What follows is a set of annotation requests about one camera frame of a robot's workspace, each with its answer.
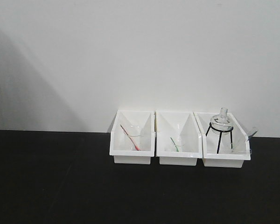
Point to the white left storage bin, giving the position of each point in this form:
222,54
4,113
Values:
140,125

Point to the white storage bin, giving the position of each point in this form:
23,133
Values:
140,125
182,127
227,157

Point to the red stirring rod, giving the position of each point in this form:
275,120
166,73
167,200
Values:
130,138

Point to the white middle storage bin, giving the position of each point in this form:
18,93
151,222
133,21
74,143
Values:
182,127

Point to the green stirring rod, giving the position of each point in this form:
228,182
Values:
173,142

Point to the round bottom glass flask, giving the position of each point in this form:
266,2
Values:
221,122

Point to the white right storage bin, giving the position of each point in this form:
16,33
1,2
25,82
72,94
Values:
227,157

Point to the black metal tripod stand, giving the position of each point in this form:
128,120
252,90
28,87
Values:
219,140

